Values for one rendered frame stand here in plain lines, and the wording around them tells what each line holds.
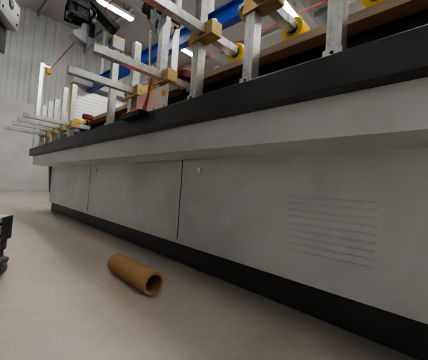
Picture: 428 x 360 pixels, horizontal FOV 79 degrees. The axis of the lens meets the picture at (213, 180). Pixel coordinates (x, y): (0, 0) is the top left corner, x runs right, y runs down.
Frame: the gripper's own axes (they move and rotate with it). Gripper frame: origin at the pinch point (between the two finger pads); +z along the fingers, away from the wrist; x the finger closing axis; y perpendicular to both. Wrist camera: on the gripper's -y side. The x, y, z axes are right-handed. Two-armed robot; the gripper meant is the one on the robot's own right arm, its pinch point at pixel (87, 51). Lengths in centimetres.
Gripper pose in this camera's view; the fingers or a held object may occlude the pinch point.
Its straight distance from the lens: 108.4
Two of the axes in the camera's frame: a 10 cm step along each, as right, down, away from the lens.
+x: 7.0, 0.2, -7.1
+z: -0.7, 10.0, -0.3
